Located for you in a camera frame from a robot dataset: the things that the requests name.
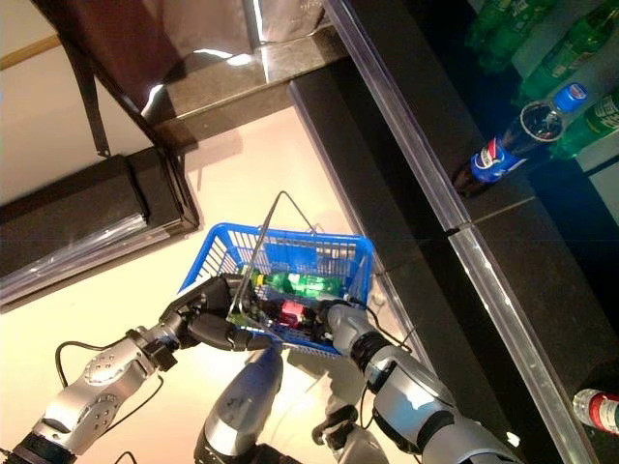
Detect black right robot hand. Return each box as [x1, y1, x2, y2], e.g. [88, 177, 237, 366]
[302, 298, 340, 343]

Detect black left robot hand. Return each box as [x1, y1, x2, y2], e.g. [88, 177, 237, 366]
[158, 273, 273, 353]

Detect blue plastic shopping basket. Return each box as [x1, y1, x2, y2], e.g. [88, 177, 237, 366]
[178, 190, 376, 360]

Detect silver left robot leg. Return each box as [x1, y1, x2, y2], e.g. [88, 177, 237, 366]
[192, 345, 285, 464]

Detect silver robot leg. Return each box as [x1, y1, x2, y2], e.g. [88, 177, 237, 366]
[311, 404, 391, 464]
[192, 345, 285, 464]

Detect silver right robot leg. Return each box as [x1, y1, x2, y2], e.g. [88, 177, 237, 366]
[311, 404, 391, 464]

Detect dark shelf base plinth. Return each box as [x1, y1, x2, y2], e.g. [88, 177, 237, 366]
[287, 62, 567, 464]

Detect dark display base unit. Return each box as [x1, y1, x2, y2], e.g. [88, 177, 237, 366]
[0, 147, 200, 305]

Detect dark drinks shelf board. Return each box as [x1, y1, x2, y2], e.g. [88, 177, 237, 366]
[323, 0, 619, 464]

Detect cola bottle blue label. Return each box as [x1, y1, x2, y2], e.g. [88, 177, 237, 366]
[452, 82, 592, 194]

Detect glossy brown end panel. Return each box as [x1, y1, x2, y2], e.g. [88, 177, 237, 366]
[28, 0, 349, 156]

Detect clear water bottle red cap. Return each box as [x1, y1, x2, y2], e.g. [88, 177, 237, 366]
[573, 388, 619, 436]

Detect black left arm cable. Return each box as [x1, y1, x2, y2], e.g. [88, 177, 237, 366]
[54, 339, 165, 436]

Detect clear plastic price rail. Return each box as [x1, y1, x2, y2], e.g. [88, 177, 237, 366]
[447, 225, 601, 464]
[322, 0, 471, 237]

